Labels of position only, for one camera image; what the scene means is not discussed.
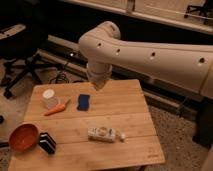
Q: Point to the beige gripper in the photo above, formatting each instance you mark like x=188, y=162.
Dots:
x=98, y=74

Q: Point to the white ceramic cup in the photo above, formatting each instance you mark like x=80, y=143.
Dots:
x=50, y=99

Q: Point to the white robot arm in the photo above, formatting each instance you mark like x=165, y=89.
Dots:
x=186, y=66

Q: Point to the blue sponge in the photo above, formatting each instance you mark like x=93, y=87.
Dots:
x=83, y=102

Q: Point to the orange carrot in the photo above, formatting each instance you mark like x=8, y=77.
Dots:
x=58, y=108

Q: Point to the wooden table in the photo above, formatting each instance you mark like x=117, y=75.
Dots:
x=119, y=105

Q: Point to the white plastic bottle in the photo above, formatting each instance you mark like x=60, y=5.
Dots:
x=105, y=134

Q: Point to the black office chair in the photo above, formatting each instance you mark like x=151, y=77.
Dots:
x=21, y=35

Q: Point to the orange bowl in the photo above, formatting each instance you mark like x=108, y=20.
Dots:
x=23, y=137

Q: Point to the black chair base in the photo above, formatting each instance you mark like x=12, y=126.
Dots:
x=203, y=10

